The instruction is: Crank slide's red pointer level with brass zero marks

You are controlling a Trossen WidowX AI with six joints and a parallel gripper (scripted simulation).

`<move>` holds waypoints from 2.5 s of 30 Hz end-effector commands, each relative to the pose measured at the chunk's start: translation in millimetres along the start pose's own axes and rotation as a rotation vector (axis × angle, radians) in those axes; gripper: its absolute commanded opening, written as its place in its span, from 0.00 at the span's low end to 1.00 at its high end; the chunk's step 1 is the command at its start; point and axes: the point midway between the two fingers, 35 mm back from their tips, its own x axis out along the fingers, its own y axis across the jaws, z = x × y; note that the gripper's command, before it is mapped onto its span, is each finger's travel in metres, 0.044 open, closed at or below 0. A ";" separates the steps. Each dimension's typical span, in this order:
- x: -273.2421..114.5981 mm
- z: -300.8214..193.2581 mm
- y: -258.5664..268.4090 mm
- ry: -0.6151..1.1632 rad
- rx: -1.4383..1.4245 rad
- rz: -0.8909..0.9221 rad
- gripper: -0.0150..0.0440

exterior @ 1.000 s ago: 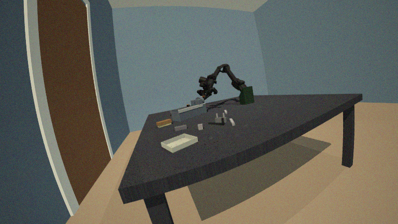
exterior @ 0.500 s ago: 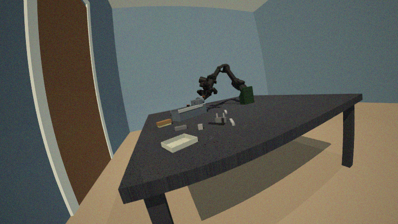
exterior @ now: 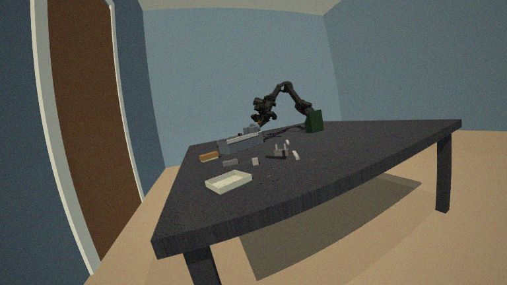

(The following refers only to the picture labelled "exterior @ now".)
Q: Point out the cream open tray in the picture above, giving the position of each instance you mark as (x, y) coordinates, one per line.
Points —
(228, 181)

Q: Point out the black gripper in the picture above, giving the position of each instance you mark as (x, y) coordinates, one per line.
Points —
(264, 117)

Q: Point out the tan rectangular block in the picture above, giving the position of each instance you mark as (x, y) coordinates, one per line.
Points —
(209, 156)

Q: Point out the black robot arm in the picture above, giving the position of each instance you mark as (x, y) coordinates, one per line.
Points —
(269, 100)

